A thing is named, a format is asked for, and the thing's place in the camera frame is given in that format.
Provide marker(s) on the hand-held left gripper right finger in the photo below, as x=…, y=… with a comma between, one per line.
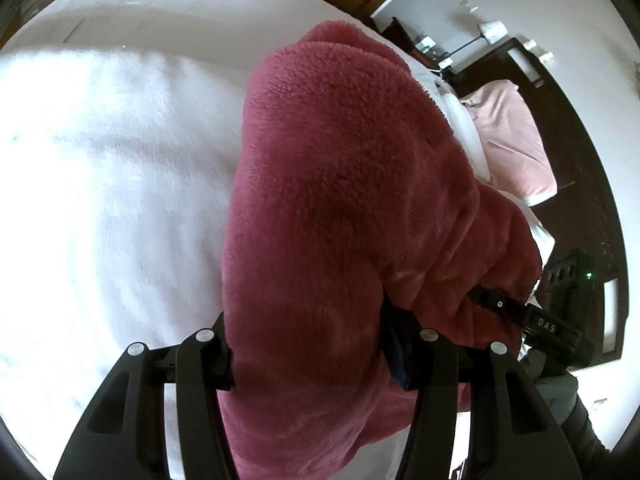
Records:
x=400, y=350

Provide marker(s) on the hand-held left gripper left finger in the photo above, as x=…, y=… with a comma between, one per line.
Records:
x=220, y=355

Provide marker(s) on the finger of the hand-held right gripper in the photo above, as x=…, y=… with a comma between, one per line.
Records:
x=497, y=303

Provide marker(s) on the red fleece blanket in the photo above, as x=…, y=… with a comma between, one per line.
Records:
x=340, y=200

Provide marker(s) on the person's right forearm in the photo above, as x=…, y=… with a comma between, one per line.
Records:
x=580, y=410

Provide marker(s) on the dark wooden headboard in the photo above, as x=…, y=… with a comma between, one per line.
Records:
x=575, y=170

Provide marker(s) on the pink pillow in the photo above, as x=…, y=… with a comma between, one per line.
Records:
x=515, y=135

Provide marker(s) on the white pillow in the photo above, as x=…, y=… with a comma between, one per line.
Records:
x=465, y=130

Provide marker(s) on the white bed blanket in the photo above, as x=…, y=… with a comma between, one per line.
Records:
x=115, y=170

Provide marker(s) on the white wall socket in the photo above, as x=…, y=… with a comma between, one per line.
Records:
x=425, y=42

